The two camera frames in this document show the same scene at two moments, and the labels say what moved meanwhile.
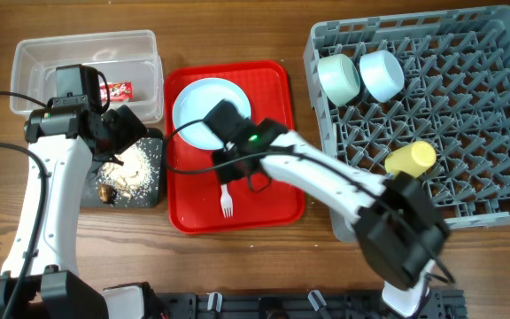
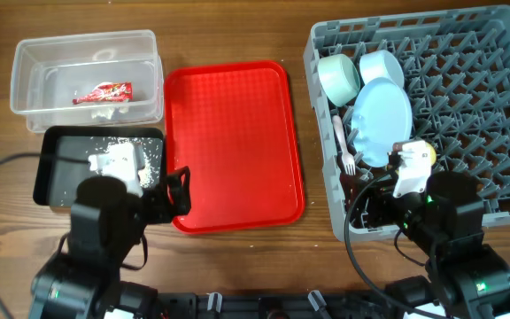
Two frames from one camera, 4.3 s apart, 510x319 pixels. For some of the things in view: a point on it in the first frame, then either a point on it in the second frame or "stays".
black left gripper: (127, 126) -> (165, 212)
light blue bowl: (382, 75) stays
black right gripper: (230, 173) -> (382, 197)
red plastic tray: (194, 201) stays
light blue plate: (196, 100) -> (382, 117)
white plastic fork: (226, 201) -> (347, 159)
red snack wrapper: (118, 90) stays
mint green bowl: (338, 79) stays
